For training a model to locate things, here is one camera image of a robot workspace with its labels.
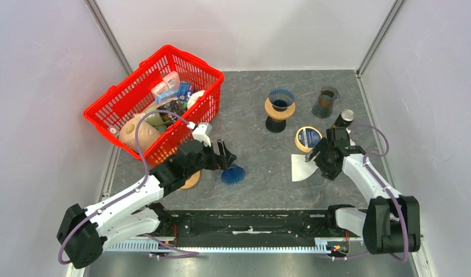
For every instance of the green pear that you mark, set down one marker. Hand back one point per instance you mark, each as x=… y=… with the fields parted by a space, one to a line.
x=154 y=119

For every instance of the white round object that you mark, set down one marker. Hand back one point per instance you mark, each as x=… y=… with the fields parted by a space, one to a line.
x=194 y=98

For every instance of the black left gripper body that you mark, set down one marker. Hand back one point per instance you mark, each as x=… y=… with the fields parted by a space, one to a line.
x=205 y=161

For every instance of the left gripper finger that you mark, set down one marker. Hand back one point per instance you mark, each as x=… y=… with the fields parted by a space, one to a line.
x=217 y=162
x=226 y=158

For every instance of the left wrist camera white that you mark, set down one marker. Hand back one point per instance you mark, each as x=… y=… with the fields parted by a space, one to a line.
x=202 y=132

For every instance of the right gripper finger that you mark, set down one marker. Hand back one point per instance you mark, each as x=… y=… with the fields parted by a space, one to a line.
x=327 y=168
x=319 y=152

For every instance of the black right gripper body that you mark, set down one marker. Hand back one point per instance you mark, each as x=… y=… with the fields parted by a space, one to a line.
x=326 y=151

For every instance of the white paper coffee filter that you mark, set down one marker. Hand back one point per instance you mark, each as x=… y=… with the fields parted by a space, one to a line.
x=300 y=168

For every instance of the black drink can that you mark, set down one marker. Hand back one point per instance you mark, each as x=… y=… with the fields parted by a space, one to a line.
x=344 y=119

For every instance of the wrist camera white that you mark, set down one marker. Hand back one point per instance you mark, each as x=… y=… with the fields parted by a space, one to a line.
x=351 y=142
x=202 y=132

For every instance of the dark snack bag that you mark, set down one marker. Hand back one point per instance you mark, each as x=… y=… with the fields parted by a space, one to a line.
x=174 y=107

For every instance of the grey glass carafe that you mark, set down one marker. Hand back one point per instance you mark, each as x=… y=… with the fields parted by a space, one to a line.
x=323 y=107

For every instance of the beige toilet paper roll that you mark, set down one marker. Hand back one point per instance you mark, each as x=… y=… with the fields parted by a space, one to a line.
x=134 y=131

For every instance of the black mounting base rail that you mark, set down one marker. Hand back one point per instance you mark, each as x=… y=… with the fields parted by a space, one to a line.
x=266 y=230

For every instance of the blue glass dripper cone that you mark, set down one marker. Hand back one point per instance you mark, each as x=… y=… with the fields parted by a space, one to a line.
x=281 y=98

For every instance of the masking tape roll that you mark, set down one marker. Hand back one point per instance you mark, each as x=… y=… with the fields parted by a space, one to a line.
x=307 y=138

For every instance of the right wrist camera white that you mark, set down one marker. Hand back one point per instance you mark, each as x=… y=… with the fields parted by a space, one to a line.
x=351 y=142

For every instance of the blue white box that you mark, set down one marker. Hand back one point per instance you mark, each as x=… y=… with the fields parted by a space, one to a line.
x=183 y=93

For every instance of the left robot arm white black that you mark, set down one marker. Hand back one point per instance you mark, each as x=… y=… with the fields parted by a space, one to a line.
x=85 y=233

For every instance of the black carafe red band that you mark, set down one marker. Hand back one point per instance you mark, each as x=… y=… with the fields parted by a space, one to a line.
x=274 y=125

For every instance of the red plastic shopping basket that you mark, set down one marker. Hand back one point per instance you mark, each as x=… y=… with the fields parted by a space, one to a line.
x=122 y=101

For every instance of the pink white pack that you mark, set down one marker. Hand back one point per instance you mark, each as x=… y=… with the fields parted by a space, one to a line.
x=170 y=82

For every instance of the wooden dripper ring holder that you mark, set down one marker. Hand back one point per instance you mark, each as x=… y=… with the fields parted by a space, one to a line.
x=278 y=115

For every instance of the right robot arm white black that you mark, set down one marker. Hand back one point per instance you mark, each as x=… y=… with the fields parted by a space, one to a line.
x=391 y=223

